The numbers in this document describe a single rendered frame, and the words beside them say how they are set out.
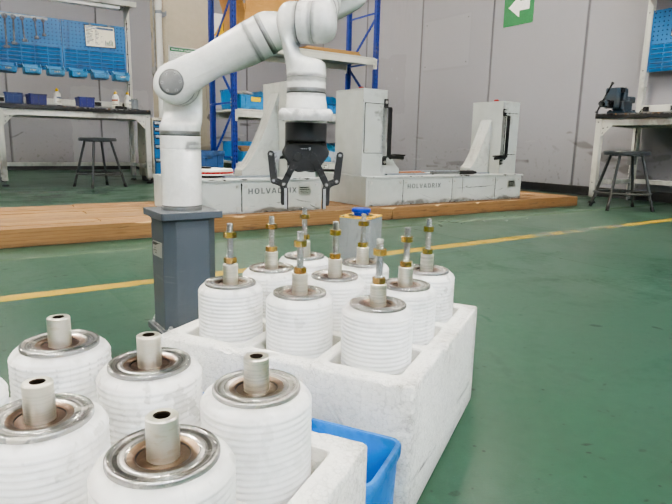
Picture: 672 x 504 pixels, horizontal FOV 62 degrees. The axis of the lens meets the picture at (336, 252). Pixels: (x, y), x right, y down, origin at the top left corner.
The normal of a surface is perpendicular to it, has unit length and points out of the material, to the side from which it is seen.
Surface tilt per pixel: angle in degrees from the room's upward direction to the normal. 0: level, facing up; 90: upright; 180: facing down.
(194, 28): 90
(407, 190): 90
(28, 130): 90
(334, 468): 0
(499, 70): 90
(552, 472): 0
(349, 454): 0
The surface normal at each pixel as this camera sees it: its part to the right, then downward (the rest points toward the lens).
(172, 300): -0.18, 0.18
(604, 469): 0.02, -0.98
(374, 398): -0.42, 0.16
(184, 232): 0.57, 0.17
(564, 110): -0.82, 0.09
